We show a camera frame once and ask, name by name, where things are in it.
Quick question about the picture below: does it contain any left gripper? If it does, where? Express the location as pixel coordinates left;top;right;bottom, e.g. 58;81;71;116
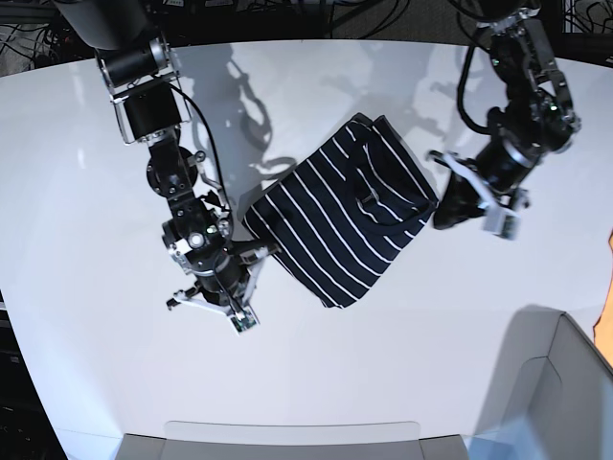
433;138;538;229

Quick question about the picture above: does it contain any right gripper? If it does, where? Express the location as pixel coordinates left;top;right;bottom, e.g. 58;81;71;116
167;241;281;319

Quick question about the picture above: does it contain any navy white striped T-shirt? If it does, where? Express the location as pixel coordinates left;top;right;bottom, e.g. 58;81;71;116
242;113;439;309

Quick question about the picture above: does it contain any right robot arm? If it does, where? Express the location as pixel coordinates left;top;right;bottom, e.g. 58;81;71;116
55;1;279;333

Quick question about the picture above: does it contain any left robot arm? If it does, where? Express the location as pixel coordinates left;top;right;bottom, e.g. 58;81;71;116
428;1;580;240

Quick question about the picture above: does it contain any orange object at edge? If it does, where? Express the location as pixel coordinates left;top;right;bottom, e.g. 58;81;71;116
591;229;613;356

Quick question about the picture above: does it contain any grey plastic bin front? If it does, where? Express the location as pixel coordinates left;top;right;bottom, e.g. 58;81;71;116
116;421;468;459

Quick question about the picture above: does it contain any grey plastic bin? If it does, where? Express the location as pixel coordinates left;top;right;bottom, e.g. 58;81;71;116
116;421;468;459
472;307;612;459

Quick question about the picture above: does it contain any grey plastic bin right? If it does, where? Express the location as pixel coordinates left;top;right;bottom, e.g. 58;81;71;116
472;307;612;459

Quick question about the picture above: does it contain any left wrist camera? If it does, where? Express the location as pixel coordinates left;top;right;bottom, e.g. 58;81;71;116
483;206;520;241

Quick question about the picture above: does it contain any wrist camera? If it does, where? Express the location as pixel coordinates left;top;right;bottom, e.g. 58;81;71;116
229;308;260;334
483;206;520;241

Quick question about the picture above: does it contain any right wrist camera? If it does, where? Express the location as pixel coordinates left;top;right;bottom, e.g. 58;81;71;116
229;308;260;334

